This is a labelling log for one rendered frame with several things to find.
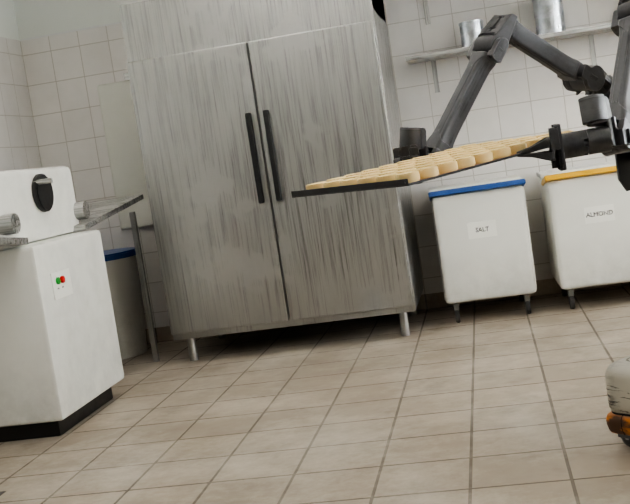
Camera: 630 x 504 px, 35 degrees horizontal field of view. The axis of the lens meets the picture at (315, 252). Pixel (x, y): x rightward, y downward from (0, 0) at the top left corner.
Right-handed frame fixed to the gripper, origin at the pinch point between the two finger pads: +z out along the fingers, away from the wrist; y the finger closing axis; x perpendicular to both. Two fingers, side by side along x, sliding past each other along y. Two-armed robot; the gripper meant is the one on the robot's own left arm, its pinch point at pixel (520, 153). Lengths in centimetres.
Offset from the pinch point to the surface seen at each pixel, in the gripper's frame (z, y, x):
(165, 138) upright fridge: 168, -25, 322
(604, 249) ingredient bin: -60, 78, 337
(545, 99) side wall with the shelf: -47, -8, 406
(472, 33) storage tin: -10, -54, 385
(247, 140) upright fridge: 122, -16, 320
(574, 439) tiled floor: -10, 102, 103
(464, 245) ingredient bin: 15, 64, 339
